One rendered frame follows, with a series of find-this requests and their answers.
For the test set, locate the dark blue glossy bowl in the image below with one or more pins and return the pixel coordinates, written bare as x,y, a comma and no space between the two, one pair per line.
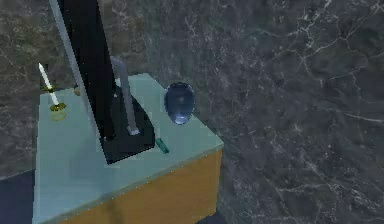
179,103

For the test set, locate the small green pen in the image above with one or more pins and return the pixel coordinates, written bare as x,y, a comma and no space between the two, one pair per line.
162,146

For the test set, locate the small tan object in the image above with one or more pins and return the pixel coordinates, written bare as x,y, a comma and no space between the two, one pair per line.
77,90

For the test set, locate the orange cabinet with teal top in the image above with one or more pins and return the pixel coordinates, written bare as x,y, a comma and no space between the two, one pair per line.
83,176

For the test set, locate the white candle in gold holder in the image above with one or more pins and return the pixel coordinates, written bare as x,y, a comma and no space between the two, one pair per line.
53,97

